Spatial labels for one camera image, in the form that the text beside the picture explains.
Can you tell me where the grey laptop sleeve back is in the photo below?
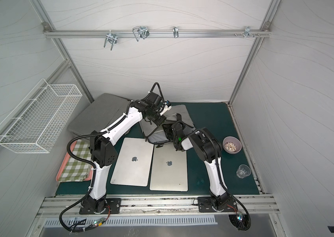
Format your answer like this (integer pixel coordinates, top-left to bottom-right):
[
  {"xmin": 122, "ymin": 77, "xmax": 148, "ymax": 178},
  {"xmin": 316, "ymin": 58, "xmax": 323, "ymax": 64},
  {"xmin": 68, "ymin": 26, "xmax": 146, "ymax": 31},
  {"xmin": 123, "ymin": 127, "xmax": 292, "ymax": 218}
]
[{"xmin": 139, "ymin": 105, "xmax": 196, "ymax": 145}]

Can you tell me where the grey laptop sleeve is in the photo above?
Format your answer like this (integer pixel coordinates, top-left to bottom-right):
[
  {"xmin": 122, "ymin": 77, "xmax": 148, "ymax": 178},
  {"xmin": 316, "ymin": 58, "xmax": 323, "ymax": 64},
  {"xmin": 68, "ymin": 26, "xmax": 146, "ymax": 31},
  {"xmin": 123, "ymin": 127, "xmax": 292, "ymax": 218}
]
[
  {"xmin": 139, "ymin": 105, "xmax": 196, "ymax": 145},
  {"xmin": 67, "ymin": 93, "xmax": 130, "ymax": 136}
]

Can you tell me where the grey laptop sleeve front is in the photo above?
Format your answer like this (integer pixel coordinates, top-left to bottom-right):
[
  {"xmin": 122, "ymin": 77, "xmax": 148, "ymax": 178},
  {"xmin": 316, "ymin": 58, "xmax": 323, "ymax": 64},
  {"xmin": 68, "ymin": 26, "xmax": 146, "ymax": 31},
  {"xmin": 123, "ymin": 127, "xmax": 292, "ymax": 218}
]
[{"xmin": 67, "ymin": 93, "xmax": 130, "ymax": 136}]

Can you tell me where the silver laptop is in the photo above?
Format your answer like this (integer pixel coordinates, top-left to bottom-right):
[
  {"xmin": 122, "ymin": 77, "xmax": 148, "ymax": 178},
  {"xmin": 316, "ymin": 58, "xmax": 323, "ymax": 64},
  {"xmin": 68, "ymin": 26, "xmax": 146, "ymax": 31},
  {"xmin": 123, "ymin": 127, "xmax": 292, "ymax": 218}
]
[
  {"xmin": 110, "ymin": 138, "xmax": 154, "ymax": 187},
  {"xmin": 150, "ymin": 143, "xmax": 188, "ymax": 192}
]

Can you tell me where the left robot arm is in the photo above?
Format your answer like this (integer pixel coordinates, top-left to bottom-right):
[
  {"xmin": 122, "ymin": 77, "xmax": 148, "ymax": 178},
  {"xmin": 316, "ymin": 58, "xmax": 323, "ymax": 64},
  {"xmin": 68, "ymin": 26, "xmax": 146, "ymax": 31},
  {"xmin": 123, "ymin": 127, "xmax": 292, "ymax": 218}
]
[{"xmin": 58, "ymin": 91, "xmax": 171, "ymax": 234}]

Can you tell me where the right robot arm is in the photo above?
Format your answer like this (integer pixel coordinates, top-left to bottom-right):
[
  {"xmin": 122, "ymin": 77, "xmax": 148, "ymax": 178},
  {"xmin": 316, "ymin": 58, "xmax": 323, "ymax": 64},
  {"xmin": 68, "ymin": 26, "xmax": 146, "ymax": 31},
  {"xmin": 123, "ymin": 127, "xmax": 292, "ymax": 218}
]
[{"xmin": 162, "ymin": 120, "xmax": 251, "ymax": 231}]

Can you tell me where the pink bowl with snacks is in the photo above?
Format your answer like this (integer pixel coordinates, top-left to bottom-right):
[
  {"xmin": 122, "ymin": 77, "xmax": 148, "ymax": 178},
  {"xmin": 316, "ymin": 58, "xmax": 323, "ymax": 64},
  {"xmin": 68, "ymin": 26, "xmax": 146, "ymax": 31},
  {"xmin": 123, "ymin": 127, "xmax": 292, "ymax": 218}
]
[{"xmin": 223, "ymin": 136, "xmax": 242, "ymax": 155}]

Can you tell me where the metal hook clamp middle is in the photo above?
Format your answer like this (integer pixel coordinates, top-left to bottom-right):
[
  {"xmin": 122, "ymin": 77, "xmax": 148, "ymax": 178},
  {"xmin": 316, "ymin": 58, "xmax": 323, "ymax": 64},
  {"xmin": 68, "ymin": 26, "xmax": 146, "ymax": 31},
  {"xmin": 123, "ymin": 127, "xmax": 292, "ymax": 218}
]
[{"xmin": 132, "ymin": 26, "xmax": 150, "ymax": 41}]

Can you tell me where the metal hook clamp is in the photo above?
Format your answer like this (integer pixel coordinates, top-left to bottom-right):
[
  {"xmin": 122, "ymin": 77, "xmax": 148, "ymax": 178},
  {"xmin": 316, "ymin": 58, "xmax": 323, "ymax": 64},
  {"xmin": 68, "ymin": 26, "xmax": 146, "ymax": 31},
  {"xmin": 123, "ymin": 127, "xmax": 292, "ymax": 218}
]
[
  {"xmin": 103, "ymin": 32, "xmax": 118, "ymax": 50},
  {"xmin": 132, "ymin": 26, "xmax": 150, "ymax": 41},
  {"xmin": 234, "ymin": 26, "xmax": 261, "ymax": 38}
]

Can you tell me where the metal hook clamp left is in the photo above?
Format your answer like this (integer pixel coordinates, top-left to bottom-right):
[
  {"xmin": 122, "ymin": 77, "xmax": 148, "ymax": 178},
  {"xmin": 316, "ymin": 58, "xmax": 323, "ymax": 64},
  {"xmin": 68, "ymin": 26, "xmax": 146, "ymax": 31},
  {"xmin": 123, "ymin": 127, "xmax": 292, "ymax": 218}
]
[{"xmin": 103, "ymin": 32, "xmax": 118, "ymax": 50}]

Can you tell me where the clear plastic cup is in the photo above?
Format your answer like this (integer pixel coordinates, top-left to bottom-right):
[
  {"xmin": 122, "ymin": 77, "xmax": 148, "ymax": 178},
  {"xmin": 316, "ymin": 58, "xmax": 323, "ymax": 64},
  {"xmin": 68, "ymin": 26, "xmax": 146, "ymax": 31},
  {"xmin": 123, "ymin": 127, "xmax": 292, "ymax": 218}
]
[{"xmin": 236, "ymin": 165, "xmax": 252, "ymax": 179}]

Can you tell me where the metal hook small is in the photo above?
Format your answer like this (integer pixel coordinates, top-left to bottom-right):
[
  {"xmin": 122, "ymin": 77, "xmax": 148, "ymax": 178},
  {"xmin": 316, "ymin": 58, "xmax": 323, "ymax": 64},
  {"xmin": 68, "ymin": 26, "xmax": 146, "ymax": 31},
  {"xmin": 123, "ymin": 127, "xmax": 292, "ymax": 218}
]
[{"xmin": 172, "ymin": 26, "xmax": 179, "ymax": 39}]

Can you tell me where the metal hook clamp right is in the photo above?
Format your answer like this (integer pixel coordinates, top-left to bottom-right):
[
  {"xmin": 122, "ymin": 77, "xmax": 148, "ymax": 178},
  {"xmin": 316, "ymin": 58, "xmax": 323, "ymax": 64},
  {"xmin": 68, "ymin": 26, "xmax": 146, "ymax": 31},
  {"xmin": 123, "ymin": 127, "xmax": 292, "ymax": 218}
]
[{"xmin": 234, "ymin": 26, "xmax": 261, "ymax": 38}]

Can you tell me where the aluminium crossbar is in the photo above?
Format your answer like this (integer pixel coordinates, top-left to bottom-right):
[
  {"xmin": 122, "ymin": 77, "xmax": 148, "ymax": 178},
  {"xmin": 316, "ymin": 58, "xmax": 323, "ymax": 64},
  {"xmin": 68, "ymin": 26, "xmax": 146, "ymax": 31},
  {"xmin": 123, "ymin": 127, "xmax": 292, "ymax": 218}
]
[{"xmin": 44, "ymin": 28, "xmax": 272, "ymax": 39}]

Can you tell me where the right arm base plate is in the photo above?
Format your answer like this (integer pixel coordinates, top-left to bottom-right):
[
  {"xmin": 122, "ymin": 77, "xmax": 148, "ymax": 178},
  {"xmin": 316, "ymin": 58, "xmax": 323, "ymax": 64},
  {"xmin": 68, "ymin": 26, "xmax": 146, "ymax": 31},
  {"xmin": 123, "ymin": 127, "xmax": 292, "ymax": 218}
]
[{"xmin": 193, "ymin": 197, "xmax": 238, "ymax": 213}]

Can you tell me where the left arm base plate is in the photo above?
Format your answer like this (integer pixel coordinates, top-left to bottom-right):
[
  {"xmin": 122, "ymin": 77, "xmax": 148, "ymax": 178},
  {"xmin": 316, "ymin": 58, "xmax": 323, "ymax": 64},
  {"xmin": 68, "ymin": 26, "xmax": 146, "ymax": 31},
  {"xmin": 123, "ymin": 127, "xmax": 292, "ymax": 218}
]
[{"xmin": 79, "ymin": 198, "xmax": 121, "ymax": 215}]

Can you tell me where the white wire basket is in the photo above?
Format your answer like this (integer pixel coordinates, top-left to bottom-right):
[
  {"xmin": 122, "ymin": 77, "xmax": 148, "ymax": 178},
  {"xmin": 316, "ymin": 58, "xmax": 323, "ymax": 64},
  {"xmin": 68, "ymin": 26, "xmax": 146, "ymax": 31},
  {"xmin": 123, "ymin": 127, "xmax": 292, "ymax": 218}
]
[{"xmin": 0, "ymin": 79, "xmax": 82, "ymax": 154}]

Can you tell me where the aluminium front rail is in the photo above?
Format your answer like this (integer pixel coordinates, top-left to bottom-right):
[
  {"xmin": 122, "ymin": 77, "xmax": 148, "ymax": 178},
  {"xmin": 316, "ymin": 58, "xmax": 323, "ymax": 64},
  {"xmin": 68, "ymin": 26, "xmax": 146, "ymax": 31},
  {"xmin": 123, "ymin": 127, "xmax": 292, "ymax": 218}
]
[{"xmin": 36, "ymin": 195, "xmax": 280, "ymax": 218}]

